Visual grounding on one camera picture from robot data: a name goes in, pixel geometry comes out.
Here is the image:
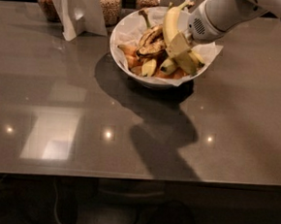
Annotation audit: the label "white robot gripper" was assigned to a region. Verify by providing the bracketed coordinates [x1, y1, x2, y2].
[166, 0, 225, 58]

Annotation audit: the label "long yellow banana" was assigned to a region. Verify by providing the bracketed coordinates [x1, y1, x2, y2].
[158, 0, 203, 78]

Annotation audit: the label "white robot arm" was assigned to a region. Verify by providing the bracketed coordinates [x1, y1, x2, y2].
[163, 0, 281, 58]

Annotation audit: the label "small yellow banana right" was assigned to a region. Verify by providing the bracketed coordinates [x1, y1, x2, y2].
[189, 50, 204, 69]

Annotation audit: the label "small yellow banana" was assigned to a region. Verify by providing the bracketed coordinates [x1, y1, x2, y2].
[141, 58, 157, 77]
[160, 58, 178, 76]
[189, 50, 204, 69]

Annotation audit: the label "lower brown spotted banana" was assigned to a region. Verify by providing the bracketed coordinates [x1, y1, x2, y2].
[137, 40, 166, 58]

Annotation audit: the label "brown spotted banana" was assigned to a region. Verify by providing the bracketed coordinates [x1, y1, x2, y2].
[137, 40, 166, 58]
[138, 8, 163, 48]

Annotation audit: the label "small yellow banana middle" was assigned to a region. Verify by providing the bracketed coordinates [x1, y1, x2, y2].
[160, 58, 178, 76]

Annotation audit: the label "upper brown spotted banana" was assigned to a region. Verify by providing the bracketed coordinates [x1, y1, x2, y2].
[138, 8, 163, 48]

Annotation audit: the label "small yellow banana left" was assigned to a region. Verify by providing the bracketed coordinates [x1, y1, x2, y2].
[141, 58, 157, 77]

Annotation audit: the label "white ceramic bowl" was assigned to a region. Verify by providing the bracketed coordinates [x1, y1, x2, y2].
[109, 7, 221, 89]

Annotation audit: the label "white paper bowl liner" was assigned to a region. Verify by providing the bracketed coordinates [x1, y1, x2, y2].
[109, 12, 223, 89]

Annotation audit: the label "orange fruit pieces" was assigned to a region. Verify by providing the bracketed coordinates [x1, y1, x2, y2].
[118, 45, 187, 80]

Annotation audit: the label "middle glass jar of grains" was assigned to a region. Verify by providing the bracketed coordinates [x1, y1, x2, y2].
[100, 0, 122, 27]

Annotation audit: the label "white folded card stand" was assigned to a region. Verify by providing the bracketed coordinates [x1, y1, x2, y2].
[53, 0, 107, 42]

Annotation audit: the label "left glass jar of nuts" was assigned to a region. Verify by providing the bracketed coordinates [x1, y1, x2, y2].
[37, 0, 60, 22]

